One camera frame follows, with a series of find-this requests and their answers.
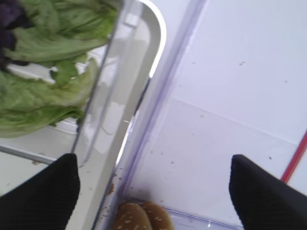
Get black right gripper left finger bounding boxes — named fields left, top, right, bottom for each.
left=0, top=153, right=80, bottom=230

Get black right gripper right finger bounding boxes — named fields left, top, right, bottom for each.
left=229, top=154, right=307, bottom=230

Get green lettuce in container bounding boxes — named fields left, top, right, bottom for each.
left=0, top=0, right=118, bottom=138

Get right red strip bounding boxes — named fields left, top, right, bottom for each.
left=281, top=132, right=307, bottom=183

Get front sesame bun top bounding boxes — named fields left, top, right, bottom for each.
left=111, top=203, right=153, bottom=230

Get sesame bun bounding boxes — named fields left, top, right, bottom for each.
left=111, top=203, right=153, bottom=230
left=141, top=202, right=175, bottom=230

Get rear sesame bun top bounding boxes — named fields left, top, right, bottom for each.
left=141, top=202, right=175, bottom=230

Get clear plastic container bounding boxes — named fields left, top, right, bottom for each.
left=0, top=0, right=144, bottom=166

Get white metal tray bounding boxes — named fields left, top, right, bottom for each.
left=0, top=0, right=166, bottom=230

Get purple cabbage leaves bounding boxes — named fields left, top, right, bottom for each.
left=0, top=0, right=32, bottom=70

